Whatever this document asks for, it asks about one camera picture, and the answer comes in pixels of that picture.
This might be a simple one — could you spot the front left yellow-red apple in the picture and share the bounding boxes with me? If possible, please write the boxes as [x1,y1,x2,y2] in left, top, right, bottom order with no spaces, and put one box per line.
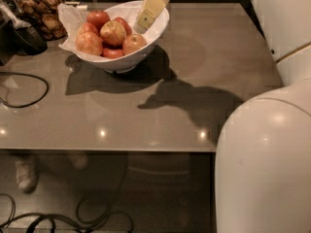
[76,32,103,55]

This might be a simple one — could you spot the white shoe under table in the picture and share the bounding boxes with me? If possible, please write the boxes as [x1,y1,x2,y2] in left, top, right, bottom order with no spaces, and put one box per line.
[16,155,38,193]

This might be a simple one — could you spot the bottom small red apple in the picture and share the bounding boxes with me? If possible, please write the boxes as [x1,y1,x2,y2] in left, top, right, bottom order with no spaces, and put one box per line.
[103,48,123,59]

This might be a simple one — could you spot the black cables on floor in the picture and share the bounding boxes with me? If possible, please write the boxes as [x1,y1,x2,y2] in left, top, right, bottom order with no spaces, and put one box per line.
[0,165,135,233]

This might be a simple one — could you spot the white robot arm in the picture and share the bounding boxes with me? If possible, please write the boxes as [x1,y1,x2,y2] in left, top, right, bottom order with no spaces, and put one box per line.
[214,0,311,233]

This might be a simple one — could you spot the black appliance with white handle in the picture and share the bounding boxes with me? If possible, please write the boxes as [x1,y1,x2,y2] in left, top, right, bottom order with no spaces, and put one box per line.
[0,1,48,55]

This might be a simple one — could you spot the white ceramic bowl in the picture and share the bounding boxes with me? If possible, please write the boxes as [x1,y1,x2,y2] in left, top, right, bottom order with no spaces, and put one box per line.
[68,0,170,74]

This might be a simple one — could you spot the black cable on table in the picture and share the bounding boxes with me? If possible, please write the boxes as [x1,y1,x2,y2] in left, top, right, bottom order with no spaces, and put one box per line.
[0,71,51,109]

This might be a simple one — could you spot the center yellow-red apple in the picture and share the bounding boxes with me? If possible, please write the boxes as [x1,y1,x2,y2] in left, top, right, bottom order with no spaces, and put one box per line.
[100,20,126,47]

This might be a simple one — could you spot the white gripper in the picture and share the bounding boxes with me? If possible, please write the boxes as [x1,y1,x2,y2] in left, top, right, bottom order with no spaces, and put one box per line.
[134,0,169,33]

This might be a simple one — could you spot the yellow-red apple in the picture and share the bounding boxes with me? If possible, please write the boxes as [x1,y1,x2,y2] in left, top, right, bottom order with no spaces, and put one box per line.
[100,20,126,47]
[76,32,103,55]

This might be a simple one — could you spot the white paper bowl liner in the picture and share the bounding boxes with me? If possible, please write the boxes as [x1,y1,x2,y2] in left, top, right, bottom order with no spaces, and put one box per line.
[58,1,169,54]

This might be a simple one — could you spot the glass jar of snacks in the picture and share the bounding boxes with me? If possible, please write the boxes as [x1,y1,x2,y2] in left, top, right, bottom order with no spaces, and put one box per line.
[14,0,67,41]

